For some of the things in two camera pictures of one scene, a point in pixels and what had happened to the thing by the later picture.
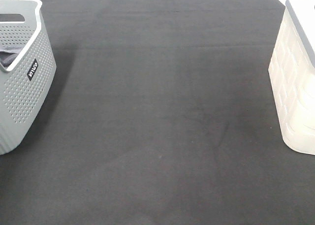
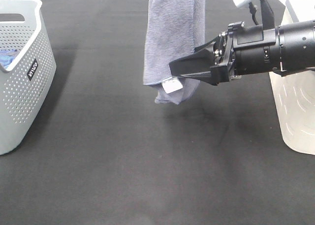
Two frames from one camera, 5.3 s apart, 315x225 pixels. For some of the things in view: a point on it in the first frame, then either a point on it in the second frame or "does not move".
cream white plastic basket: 292,71 does not move
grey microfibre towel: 6,58 -> 175,26
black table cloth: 162,112 does not move
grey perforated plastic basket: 28,69 does not move
